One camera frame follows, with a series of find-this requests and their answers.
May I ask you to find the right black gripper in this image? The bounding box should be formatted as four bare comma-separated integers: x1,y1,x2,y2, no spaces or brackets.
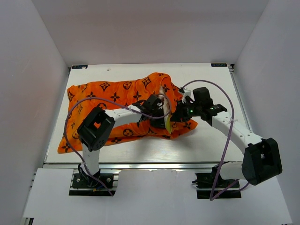
169,99,202,123

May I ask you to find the cream contoured pillow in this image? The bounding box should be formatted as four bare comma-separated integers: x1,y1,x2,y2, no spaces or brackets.
158,86,172,134

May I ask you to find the orange patterned pillowcase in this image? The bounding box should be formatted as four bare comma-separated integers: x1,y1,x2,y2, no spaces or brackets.
57,72,198,155

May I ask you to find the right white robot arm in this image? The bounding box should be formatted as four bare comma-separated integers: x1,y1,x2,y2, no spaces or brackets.
170,87,283,187

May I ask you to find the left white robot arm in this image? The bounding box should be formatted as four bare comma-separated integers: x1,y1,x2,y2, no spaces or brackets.
77,94,170,187

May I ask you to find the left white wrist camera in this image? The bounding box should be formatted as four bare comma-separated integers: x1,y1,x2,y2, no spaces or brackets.
155,96,165,109

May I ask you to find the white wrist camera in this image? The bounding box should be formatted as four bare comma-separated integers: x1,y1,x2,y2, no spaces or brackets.
155,96,165,109
179,88,192,104

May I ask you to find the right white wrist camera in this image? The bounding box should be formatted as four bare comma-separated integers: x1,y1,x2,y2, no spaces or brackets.
179,88,192,104

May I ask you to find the aluminium table rail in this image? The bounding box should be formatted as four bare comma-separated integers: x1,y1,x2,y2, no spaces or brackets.
42,161,253,171

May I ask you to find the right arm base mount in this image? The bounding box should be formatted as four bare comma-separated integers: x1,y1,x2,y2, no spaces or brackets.
191,163,248,199

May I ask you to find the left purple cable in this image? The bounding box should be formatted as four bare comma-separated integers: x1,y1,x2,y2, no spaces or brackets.
63,93,172,196

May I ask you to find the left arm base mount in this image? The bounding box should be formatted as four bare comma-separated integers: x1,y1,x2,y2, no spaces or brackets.
68,169,119,197

